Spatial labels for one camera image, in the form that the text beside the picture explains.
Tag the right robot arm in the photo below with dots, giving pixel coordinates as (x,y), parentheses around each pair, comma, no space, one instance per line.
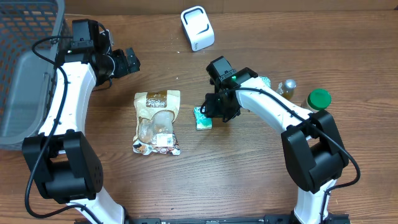
(313,150)

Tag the teal tissue pack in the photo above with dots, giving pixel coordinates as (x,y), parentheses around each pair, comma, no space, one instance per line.
(202,122)

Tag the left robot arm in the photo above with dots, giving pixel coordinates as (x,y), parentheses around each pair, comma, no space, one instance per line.
(63,166)

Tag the white barcode scanner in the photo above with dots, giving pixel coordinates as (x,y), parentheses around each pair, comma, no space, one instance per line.
(197,28)

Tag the dark grey plastic basket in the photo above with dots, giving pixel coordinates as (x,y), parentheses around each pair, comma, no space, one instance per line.
(27,81)

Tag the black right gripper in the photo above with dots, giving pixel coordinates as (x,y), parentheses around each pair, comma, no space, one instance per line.
(224,111)

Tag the green lid labelled jar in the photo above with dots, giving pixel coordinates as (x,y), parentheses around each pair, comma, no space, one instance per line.
(318,99)

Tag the teal wet wipes pack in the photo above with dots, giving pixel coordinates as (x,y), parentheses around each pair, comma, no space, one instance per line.
(266,81)

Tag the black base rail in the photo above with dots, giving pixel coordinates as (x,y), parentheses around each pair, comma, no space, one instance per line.
(217,221)

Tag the yellow liquid bottle silver cap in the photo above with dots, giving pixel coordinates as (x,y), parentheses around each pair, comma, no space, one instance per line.
(287,88)

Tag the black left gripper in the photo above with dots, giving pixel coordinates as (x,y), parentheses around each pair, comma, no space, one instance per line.
(125,68)

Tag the brown snack bag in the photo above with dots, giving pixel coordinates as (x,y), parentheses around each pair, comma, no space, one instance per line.
(156,113)

